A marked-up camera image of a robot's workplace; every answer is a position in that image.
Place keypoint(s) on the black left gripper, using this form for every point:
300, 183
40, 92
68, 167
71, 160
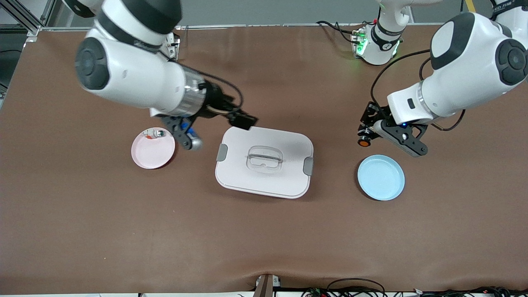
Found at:
372, 115

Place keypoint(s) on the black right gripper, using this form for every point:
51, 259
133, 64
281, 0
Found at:
215, 100

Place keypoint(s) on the black switch with orange button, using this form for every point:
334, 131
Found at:
364, 142

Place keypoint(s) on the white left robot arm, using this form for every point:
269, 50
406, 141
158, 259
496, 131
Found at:
466, 70

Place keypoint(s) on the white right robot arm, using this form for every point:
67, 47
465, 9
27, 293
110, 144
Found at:
132, 78

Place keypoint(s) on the white lidded storage box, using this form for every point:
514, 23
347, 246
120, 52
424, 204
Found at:
264, 181

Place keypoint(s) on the light blue round plate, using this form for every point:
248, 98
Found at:
381, 179

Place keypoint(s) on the pink round plate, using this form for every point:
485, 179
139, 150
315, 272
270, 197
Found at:
152, 154

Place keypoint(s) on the metal table edge strip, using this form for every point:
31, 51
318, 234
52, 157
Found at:
268, 25

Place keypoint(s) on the white switch with green button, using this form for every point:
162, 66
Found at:
159, 133

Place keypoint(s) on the metal table edge bracket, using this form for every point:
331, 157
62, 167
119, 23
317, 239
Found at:
266, 288

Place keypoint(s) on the aluminium frame profile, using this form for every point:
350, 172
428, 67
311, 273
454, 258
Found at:
20, 16

